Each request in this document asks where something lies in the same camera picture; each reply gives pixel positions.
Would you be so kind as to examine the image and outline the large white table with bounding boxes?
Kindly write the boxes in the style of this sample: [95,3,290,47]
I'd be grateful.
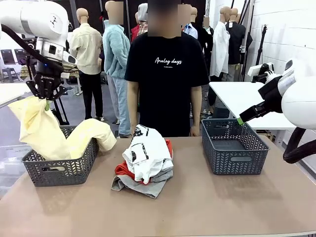
[208,81,297,149]

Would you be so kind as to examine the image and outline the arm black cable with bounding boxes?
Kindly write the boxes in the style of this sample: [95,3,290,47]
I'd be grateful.
[0,23,64,68]
[283,127,316,164]

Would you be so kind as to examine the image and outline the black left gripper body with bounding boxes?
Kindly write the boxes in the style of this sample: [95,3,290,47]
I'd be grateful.
[34,63,64,87]

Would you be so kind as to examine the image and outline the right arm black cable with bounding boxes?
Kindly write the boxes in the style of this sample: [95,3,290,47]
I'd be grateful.
[283,127,316,164]

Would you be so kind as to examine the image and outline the person in black t-shirt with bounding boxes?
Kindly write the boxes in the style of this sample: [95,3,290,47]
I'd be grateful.
[124,0,210,138]

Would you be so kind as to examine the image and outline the patterned tablecloth table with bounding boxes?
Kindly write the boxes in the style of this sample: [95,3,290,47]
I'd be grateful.
[20,63,79,80]

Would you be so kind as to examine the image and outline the small white table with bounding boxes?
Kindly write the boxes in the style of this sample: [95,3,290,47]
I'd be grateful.
[0,82,33,108]

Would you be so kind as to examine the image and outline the black light stand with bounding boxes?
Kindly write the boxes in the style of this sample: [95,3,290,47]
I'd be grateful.
[255,24,269,66]

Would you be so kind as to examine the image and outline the grey plastic basket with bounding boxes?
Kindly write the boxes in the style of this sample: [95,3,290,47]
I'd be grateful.
[201,118,270,176]
[21,125,100,187]

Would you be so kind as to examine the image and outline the mannequin in blue shirt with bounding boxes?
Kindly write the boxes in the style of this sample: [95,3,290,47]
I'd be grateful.
[182,6,199,41]

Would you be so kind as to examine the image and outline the mannequin in white shirt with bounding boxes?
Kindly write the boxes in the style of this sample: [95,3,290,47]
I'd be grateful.
[209,6,232,82]

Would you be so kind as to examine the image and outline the dark flat monitor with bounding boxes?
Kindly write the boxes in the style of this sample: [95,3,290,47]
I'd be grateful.
[0,49,15,65]
[14,48,27,60]

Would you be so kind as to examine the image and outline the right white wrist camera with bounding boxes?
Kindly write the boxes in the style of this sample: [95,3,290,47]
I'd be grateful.
[247,62,275,83]

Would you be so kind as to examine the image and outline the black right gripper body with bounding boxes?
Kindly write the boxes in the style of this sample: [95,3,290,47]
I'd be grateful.
[258,75,284,114]

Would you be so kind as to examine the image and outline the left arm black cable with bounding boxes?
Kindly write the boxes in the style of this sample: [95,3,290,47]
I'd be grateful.
[0,23,64,68]

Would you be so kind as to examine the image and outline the black leaning poles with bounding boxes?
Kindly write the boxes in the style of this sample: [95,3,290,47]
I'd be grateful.
[240,0,256,82]

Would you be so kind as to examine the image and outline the person's left forearm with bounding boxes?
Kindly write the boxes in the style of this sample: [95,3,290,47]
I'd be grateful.
[191,85,202,128]

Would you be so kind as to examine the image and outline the mannequin in black shirt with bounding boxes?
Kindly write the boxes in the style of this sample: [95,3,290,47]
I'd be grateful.
[226,8,254,82]

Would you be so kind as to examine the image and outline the mannequin in cream jacket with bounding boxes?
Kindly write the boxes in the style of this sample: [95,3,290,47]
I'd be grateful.
[68,7,104,121]

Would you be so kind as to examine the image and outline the mannequin in grey hood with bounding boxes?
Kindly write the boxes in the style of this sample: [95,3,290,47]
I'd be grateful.
[130,2,149,41]

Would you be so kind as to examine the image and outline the pale yellow garment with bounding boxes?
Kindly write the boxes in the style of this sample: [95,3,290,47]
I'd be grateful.
[8,95,117,161]

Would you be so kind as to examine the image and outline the grey shorts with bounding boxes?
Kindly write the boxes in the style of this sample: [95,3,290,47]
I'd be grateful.
[111,169,173,199]

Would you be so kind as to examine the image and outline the black camera tripod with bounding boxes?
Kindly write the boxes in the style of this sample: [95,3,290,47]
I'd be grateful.
[19,37,70,125]

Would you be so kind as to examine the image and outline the red orange garment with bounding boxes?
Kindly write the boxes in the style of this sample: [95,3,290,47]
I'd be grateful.
[115,138,173,186]

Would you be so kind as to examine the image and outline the mannequin in black clothes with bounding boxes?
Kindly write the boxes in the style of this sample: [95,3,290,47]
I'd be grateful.
[197,17,214,77]

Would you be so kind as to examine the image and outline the mannequin in blue fleece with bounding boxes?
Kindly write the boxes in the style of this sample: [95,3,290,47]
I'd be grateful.
[102,1,135,138]

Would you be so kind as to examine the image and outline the white black-printed t-shirt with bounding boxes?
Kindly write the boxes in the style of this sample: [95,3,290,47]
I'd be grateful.
[122,124,174,185]

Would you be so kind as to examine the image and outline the grey stool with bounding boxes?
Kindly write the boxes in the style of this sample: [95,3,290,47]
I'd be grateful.
[1,68,20,83]

